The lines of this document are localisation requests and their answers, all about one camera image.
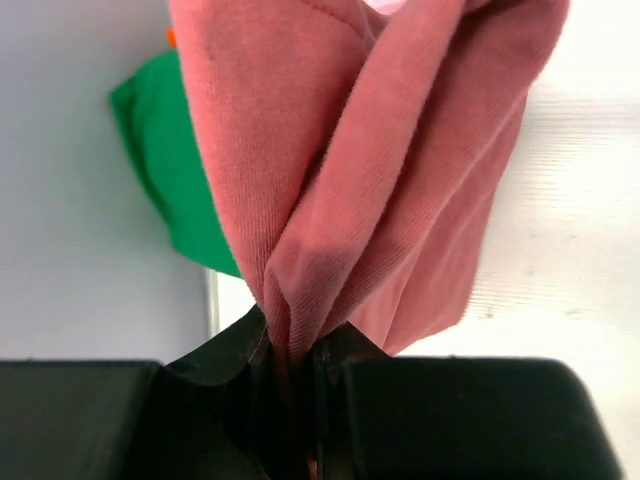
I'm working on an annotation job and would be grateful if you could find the pink folded t shirt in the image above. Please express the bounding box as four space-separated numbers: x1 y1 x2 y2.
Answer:
365 0 405 15

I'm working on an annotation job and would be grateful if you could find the green folded t shirt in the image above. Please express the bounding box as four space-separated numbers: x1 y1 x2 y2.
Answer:
109 49 241 278

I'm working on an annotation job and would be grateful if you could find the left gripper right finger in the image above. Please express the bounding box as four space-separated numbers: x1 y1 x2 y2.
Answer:
312 325 623 479

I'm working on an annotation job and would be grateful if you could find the red t shirt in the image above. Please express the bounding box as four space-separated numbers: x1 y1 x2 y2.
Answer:
167 0 574 381

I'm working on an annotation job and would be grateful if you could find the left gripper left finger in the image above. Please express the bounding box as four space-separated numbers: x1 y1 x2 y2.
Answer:
1 308 295 479

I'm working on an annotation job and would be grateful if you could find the orange folded t shirt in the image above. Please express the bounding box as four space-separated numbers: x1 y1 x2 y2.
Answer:
166 28 177 48

